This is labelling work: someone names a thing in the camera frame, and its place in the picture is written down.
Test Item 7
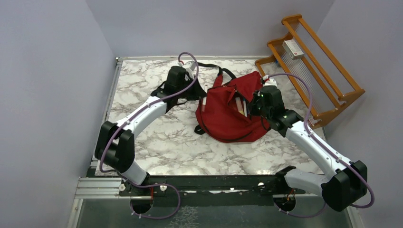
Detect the aluminium table frame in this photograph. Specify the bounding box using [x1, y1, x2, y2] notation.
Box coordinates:
[66, 56, 363, 228]

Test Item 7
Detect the white marker red cap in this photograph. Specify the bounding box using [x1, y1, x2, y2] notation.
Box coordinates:
[201, 84, 208, 112]

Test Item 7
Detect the wooden rack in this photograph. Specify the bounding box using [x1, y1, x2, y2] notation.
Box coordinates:
[255, 14, 365, 128]

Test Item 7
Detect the white red small box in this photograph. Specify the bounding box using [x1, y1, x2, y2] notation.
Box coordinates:
[282, 39, 304, 60]

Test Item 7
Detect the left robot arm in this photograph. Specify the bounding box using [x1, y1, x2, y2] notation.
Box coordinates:
[94, 61, 207, 195]

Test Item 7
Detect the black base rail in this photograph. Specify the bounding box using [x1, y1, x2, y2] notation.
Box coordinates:
[119, 175, 305, 207]

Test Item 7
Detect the pink yellow highlighter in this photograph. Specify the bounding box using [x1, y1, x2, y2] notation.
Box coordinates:
[235, 97, 244, 115]

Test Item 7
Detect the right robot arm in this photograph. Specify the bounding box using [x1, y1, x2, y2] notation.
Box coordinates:
[248, 85, 373, 211]

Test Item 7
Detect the red backpack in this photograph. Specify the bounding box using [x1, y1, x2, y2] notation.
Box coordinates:
[194, 67, 271, 143]

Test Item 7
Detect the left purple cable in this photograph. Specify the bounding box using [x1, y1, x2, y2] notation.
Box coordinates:
[98, 52, 200, 220]

